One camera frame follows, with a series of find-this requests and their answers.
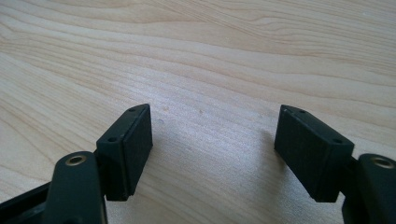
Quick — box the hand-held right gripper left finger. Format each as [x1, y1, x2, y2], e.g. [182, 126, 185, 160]
[95, 103, 154, 203]

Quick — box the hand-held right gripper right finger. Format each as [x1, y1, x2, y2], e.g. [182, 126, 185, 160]
[274, 104, 356, 203]

